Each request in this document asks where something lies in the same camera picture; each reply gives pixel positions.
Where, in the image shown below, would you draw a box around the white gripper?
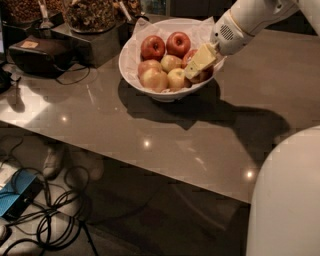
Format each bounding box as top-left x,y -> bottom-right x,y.
184,10 -> 253,79

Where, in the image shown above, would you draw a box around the large red top apple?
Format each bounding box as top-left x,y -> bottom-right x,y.
181,49 -> 214,84

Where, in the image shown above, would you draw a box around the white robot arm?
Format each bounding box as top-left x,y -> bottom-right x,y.
185,0 -> 320,256

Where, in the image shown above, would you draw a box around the white bowl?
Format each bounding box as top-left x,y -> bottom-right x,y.
118,17 -> 229,103

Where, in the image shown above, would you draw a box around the red apple back right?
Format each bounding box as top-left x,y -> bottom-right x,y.
166,31 -> 191,58

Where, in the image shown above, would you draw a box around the yellow apple centre hidden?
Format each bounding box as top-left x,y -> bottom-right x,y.
160,54 -> 182,73

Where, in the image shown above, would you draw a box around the yellow-green apple front centre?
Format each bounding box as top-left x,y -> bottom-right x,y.
167,68 -> 191,92

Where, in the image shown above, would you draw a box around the red apple back left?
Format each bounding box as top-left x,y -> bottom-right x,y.
140,35 -> 166,61

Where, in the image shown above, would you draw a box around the yellow-red apple front left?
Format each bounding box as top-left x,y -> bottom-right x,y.
140,68 -> 168,93

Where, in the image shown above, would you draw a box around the pink apple left middle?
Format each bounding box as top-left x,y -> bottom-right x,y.
138,59 -> 162,76

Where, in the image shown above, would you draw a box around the white paper liner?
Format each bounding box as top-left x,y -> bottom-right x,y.
119,18 -> 215,91

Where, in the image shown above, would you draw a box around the grey jar stand block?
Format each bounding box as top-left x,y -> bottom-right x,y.
52,24 -> 121,68

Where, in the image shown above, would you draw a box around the glass jar of granola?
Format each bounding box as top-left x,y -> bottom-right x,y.
62,0 -> 116,34

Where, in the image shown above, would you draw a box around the metal scoop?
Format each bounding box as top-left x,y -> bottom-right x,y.
37,0 -> 54,29

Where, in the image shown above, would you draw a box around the black box device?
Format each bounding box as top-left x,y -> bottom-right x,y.
9,36 -> 74,78

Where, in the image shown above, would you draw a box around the white shoe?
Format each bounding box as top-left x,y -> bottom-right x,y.
42,145 -> 65,180

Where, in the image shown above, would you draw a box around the glass jar of nuts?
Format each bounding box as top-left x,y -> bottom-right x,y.
1,0 -> 64,25

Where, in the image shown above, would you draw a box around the blue box on floor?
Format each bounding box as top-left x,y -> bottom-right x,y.
0,170 -> 43,221

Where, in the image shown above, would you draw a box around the black cable on table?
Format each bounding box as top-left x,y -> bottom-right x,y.
53,64 -> 92,86

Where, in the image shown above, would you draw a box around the black floor cables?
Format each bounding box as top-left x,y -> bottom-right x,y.
0,134 -> 101,256

